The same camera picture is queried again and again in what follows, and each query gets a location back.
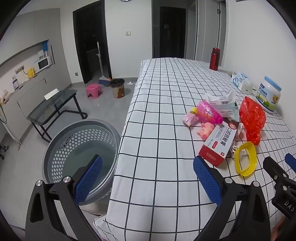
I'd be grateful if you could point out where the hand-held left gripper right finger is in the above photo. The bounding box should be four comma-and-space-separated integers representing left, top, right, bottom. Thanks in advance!
193, 156, 271, 241

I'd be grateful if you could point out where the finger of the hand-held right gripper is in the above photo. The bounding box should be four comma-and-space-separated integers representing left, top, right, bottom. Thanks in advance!
263, 156, 292, 186
284, 153, 296, 173

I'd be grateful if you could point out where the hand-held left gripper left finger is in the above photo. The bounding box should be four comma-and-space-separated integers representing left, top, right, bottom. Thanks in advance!
25, 155, 103, 241

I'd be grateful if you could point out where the yellow plastic ring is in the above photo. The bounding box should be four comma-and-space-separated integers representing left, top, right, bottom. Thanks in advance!
234, 142, 257, 177

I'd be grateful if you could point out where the red white toothpaste box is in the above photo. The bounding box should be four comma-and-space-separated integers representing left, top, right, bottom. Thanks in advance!
198, 124, 242, 168

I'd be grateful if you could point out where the white paper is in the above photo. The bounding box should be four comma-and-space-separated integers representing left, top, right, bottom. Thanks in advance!
229, 141, 238, 159

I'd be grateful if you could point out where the grey perforated laundry basket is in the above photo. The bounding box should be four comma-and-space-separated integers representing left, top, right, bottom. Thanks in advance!
42, 119, 121, 207

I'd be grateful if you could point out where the pink pig toy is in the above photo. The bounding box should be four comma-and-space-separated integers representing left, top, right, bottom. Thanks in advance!
196, 122, 215, 140

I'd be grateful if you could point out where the red plastic bag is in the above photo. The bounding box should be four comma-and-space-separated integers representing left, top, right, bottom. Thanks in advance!
239, 96, 266, 145

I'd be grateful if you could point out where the pink mesh plastic cup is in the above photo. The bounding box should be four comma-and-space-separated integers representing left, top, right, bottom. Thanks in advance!
196, 100, 223, 125

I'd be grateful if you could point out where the white mailer bag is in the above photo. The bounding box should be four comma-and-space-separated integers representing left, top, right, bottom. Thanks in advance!
206, 89, 240, 122

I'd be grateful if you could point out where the pink wrapper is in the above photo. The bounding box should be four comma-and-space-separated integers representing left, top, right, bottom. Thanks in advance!
183, 108, 199, 127

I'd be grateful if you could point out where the milk powder jar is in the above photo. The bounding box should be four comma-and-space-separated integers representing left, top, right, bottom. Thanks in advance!
255, 76, 282, 113

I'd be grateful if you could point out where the white checked tablecloth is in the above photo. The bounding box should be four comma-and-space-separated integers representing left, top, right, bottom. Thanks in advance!
93, 58, 296, 241

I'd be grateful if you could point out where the white plastic box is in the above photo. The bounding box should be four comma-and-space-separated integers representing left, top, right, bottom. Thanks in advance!
239, 80, 253, 95

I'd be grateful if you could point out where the dark glass side table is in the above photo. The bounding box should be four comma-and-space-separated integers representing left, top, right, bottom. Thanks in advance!
26, 90, 88, 143

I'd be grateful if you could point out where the pink plastic stool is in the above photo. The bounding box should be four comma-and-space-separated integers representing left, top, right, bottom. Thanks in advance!
86, 84, 103, 99

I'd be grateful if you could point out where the white flat box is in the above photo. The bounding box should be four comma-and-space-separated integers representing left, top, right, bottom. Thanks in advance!
44, 89, 59, 100

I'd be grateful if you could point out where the blue white tissue pack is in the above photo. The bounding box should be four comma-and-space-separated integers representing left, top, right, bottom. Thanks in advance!
231, 71, 249, 87

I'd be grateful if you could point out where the brown bin with black bag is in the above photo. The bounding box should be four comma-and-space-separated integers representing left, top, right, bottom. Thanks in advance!
110, 78, 125, 99

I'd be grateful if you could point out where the broom with blue head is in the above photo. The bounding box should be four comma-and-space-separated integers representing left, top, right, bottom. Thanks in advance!
96, 42, 114, 87

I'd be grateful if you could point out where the red metal bottle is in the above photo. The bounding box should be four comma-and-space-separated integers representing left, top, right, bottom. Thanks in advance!
209, 47, 221, 70

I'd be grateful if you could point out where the white microwave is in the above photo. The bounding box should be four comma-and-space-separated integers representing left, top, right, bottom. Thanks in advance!
37, 56, 52, 70

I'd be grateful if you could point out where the dark wooden door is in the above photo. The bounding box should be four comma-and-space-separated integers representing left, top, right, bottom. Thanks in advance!
159, 6, 186, 59

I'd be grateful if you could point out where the black wall cable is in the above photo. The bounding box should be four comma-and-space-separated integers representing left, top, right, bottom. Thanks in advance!
217, 2, 221, 48

